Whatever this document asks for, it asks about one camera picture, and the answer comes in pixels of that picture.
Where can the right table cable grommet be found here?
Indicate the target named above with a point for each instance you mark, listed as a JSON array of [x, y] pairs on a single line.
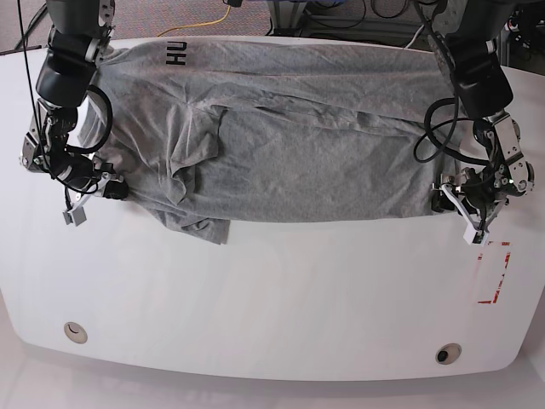
[[448, 354]]

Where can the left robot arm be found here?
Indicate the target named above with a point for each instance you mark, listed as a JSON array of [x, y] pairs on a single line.
[[463, 36]]

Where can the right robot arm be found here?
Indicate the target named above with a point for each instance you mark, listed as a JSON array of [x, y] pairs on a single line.
[[80, 34]]

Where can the left table cable grommet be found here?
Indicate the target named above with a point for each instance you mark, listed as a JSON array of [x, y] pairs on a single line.
[[75, 333]]

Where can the table cable grommet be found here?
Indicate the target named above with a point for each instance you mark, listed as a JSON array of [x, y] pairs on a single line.
[[448, 354], [75, 333]]

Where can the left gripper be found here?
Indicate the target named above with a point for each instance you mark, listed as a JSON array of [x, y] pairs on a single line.
[[476, 196]]

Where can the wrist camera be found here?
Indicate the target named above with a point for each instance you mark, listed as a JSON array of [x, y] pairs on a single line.
[[476, 236], [75, 216]]

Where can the red tape rectangle marking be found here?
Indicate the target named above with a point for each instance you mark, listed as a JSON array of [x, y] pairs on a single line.
[[491, 269]]

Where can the aluminium frame rail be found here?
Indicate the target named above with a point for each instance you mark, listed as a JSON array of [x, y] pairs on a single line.
[[391, 23]]

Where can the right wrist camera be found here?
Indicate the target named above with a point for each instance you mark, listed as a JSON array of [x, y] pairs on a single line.
[[75, 216]]

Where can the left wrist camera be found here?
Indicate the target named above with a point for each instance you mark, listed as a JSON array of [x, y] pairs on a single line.
[[476, 236]]

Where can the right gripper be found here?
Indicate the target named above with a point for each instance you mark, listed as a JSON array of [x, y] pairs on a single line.
[[91, 176]]

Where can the grey Hugging Face t-shirt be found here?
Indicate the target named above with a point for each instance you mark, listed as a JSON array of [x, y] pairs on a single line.
[[207, 132]]

